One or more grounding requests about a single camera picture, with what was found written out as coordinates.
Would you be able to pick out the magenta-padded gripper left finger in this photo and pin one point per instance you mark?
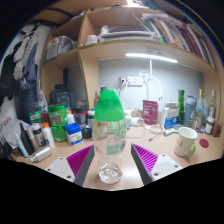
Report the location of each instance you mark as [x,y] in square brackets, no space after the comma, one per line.
[77,160]

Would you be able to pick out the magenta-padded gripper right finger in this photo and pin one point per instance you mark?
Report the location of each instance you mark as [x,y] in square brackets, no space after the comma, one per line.
[146,159]

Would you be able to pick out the clear bottle with green cap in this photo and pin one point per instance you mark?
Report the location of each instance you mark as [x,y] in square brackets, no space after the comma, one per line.
[108,113]

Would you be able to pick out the white box with blue lid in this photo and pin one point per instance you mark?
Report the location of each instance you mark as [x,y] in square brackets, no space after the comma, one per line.
[73,134]

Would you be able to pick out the silver metal bottle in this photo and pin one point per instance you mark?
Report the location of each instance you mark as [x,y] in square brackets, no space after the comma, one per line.
[41,154]

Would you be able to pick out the white bottle with orange cap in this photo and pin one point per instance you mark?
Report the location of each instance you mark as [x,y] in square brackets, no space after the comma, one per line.
[48,136]

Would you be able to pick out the light blue hairbrush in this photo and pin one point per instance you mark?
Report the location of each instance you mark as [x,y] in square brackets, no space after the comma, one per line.
[171,130]

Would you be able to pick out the white power adapter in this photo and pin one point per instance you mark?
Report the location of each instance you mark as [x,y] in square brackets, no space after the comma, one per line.
[137,122]

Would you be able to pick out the white mug with green rim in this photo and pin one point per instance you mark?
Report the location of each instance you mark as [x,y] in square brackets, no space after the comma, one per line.
[182,140]

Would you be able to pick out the small white bottle orange cap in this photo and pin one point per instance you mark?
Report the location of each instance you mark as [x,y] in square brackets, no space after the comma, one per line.
[70,117]

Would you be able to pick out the red and black jar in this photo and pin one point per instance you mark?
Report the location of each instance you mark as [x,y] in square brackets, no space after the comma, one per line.
[80,116]

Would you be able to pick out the dark bottle with white cap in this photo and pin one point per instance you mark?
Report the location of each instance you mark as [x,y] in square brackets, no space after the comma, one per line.
[38,135]

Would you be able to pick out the maroon packet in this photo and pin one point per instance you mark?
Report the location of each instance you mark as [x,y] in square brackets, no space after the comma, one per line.
[150,112]

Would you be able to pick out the green canister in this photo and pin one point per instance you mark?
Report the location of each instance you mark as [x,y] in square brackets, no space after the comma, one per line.
[57,116]

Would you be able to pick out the black tube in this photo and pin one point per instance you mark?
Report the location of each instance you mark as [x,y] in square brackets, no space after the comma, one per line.
[26,140]

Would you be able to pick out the white tube with blue cap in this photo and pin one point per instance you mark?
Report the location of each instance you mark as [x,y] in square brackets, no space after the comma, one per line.
[21,146]

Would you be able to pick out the flat round red coaster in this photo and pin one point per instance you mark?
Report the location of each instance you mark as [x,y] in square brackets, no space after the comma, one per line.
[204,143]

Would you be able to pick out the tall green bottle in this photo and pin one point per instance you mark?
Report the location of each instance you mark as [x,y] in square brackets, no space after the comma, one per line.
[181,106]

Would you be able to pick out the black box appliance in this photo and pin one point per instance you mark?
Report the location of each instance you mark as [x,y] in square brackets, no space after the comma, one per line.
[60,96]

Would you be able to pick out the wooden shelf unit with books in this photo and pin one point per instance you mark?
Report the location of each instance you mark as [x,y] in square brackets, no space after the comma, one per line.
[90,63]

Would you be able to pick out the white LED light bar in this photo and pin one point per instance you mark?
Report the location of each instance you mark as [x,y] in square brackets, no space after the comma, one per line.
[150,57]

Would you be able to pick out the hanging clothes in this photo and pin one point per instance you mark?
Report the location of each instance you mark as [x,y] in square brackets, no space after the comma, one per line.
[28,70]

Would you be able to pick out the white wall socket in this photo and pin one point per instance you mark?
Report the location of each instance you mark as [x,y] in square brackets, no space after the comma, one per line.
[132,81]

